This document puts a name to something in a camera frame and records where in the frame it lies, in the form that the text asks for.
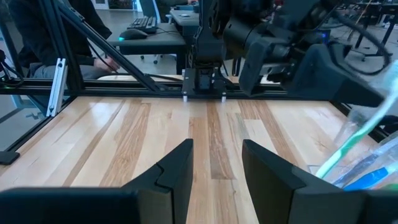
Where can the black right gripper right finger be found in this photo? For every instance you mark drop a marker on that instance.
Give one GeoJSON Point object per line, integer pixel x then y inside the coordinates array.
{"type": "Point", "coordinates": [311, 205]}

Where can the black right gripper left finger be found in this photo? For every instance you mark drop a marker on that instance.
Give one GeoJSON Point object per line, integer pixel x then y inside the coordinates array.
{"type": "Point", "coordinates": [109, 207]}

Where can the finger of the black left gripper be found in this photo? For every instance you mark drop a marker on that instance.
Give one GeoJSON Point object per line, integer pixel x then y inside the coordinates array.
{"type": "Point", "coordinates": [256, 68]}
{"type": "Point", "coordinates": [320, 77]}

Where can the blue toothbrush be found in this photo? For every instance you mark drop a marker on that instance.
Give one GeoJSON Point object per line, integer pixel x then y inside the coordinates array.
{"type": "Point", "coordinates": [370, 180]}

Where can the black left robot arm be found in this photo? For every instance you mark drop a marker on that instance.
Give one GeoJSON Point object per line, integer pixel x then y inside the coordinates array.
{"type": "Point", "coordinates": [203, 46]}

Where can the black keyboard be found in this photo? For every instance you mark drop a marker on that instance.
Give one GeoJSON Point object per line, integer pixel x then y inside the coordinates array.
{"type": "Point", "coordinates": [143, 24]}

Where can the black computer mouse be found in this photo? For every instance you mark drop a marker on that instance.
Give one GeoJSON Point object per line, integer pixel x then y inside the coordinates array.
{"type": "Point", "coordinates": [133, 34]}

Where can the person's hand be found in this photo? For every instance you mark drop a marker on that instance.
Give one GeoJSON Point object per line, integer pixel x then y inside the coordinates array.
{"type": "Point", "coordinates": [107, 64]}

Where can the person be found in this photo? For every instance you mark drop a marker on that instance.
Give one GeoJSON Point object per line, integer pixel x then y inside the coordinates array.
{"type": "Point", "coordinates": [37, 31]}

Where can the black aluminium table frame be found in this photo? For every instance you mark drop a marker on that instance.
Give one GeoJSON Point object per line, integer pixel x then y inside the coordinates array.
{"type": "Point", "coordinates": [93, 88]}

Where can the silver aluminium bracket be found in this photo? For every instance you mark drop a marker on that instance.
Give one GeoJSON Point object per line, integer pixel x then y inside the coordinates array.
{"type": "Point", "coordinates": [57, 87]}

